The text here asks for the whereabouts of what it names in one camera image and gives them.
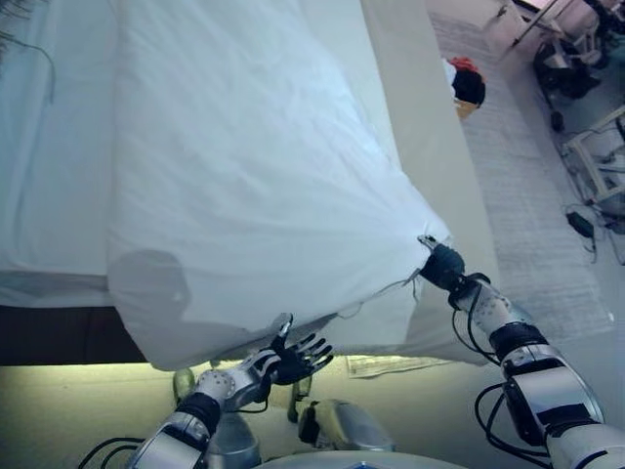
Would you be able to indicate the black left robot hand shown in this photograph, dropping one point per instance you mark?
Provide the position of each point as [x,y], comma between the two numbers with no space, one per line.
[298,359]

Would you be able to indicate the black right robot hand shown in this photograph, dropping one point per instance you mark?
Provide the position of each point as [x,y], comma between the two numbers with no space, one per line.
[444,266]

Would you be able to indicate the white duvet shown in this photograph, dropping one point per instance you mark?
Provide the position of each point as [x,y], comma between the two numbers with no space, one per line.
[244,171]

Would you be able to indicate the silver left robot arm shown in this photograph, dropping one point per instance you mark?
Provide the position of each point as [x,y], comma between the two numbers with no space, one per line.
[195,420]

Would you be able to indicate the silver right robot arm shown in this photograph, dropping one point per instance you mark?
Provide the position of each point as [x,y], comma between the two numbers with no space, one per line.
[547,386]

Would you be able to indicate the light grey rug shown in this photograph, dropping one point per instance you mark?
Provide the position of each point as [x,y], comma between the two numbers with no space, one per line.
[527,205]

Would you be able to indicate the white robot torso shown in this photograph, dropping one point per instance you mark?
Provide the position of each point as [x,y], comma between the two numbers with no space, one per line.
[390,460]

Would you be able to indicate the black power adapter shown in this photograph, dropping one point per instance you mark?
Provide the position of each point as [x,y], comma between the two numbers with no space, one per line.
[580,224]

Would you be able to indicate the wicker laundry basket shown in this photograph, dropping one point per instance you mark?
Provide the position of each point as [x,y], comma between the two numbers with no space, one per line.
[468,110]

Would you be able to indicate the black garment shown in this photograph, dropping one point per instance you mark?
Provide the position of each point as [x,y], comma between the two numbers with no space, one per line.
[469,90]

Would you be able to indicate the white metal rack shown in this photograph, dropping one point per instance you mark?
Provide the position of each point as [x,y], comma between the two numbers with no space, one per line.
[593,161]

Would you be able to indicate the white garment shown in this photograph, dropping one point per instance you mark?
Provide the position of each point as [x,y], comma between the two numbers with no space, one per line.
[449,73]

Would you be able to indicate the red garment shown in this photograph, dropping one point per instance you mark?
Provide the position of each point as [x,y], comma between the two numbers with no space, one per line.
[464,64]

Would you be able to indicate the dark brown bed frame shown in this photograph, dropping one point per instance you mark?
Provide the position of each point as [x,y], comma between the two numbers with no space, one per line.
[58,332]

